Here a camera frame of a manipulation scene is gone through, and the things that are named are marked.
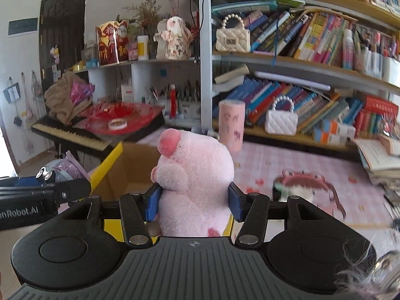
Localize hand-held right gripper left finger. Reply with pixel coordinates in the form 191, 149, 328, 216
61, 182, 162, 247

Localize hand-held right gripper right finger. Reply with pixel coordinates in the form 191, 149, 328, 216
228, 182, 329, 247

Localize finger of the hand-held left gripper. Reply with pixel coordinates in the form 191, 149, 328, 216
0, 179, 92, 208
0, 170, 54, 188

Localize yellow cardboard box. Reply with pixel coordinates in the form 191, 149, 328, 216
90, 141, 233, 243

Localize pink pig plush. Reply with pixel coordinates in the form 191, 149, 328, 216
151, 128, 235, 237

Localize purple plastic packet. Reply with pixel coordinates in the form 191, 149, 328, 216
47, 150, 91, 182

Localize black keyboard stand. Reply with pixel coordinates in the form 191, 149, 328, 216
54, 140, 88, 166

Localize pink checked tablecloth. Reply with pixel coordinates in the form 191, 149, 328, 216
56, 126, 400, 257

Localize black electric keyboard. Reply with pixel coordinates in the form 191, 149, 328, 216
31, 115, 115, 154

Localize pink cylinder container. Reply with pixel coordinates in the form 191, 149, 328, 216
218, 100, 246, 153

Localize beige cloth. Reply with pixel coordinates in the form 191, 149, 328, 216
44, 71, 94, 124

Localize white quilted purse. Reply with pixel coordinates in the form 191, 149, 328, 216
264, 95, 299, 136

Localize pink foil wrapper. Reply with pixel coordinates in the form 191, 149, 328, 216
70, 79, 95, 105

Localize white desk organizer with pens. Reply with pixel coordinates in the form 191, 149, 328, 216
150, 79, 202, 120

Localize red tassel doll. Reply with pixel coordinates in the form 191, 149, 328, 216
169, 84, 178, 119

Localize white box red label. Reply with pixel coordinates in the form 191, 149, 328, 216
121, 83, 134, 104

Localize orange white carton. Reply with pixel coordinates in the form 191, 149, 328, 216
322, 119, 357, 138
312, 128, 347, 146

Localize row of blue books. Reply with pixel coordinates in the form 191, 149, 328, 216
214, 76, 365, 133

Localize beige paperback books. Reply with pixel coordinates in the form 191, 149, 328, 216
213, 64, 251, 93

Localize small hanging plush charm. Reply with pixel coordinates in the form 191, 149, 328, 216
50, 45, 61, 67

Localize white wooden bookshelf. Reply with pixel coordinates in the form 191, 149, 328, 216
67, 0, 400, 160

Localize stack of papers and workbooks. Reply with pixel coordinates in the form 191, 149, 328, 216
353, 134, 400, 194

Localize white yellow cup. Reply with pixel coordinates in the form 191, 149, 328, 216
137, 35, 149, 61

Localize dark wooden door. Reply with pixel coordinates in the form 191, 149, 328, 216
39, 0, 89, 85

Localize white rabbit doll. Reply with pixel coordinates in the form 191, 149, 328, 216
154, 15, 193, 61

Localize cream quilted purse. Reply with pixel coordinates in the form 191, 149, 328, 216
215, 14, 251, 53

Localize red book box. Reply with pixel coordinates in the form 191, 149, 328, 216
354, 95, 399, 138

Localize row of colourful books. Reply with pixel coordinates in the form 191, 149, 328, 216
250, 9, 355, 68

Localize dried flowers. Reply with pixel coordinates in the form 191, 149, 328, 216
123, 0, 161, 35

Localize white holder with markers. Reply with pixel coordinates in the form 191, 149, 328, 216
342, 28, 400, 85

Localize blue wall sign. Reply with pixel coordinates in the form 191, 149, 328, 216
8, 18, 39, 36

